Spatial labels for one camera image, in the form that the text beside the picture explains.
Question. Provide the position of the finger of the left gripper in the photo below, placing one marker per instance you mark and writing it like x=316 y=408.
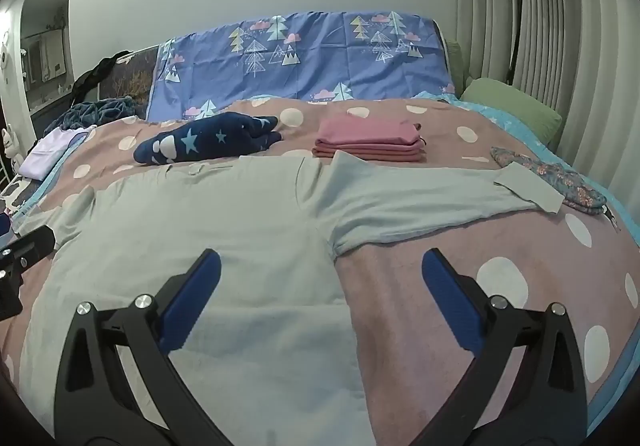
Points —
x=28 y=250

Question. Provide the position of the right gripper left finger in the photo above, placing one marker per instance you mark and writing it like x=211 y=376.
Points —
x=93 y=400

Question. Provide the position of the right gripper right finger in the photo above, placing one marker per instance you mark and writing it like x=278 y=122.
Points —
x=547 y=403

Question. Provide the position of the light grey shirt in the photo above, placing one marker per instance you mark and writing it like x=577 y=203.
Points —
x=272 y=359

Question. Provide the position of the folded lavender garment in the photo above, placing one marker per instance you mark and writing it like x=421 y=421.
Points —
x=50 y=150

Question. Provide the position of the pink polka dot blanket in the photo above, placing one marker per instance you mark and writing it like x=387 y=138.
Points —
x=398 y=273

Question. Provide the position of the dark teal fuzzy blanket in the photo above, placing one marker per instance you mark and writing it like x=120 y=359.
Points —
x=86 y=114

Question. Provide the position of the black garment on headboard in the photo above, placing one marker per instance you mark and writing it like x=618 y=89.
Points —
x=90 y=80

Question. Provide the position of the floral patterned cloth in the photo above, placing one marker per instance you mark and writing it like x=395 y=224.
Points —
x=576 y=192

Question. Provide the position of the navy star patterned garment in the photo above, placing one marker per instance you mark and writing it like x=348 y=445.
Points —
x=226 y=135

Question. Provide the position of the green pillow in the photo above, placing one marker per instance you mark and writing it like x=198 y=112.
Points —
x=544 y=122

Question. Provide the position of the folded pink garment stack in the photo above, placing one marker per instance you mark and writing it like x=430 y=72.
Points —
x=376 y=139

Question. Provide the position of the white pleated curtain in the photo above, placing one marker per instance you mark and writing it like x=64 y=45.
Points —
x=579 y=57

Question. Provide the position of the blue tree print sheet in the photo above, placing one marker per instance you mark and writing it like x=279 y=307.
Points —
x=311 y=56

